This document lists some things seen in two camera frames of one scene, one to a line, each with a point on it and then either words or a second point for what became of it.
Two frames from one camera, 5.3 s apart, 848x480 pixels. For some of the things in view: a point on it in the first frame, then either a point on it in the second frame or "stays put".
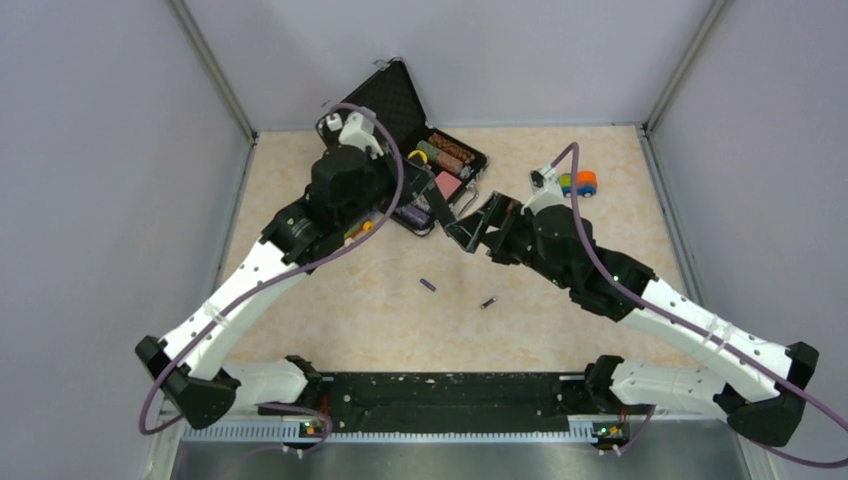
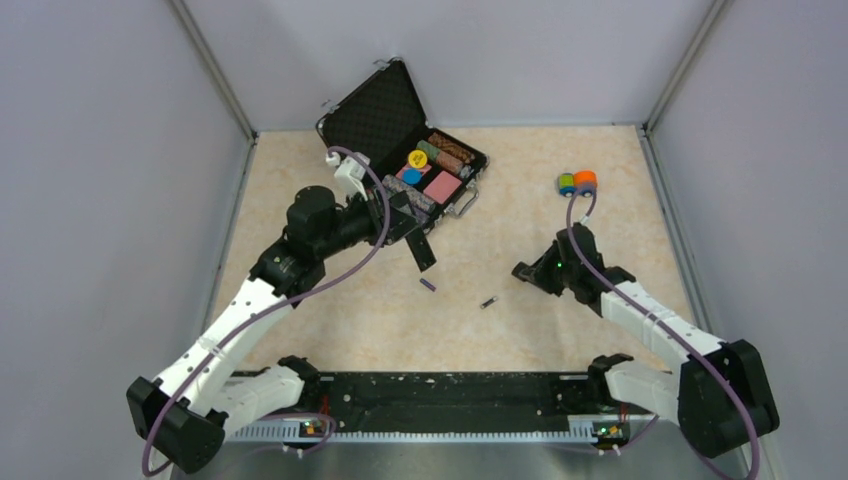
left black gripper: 415,180 → 400,223
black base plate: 452,402 stays put
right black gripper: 499,211 → 539,275
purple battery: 428,285 stays put
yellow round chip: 418,151 stays put
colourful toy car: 586,183 stays put
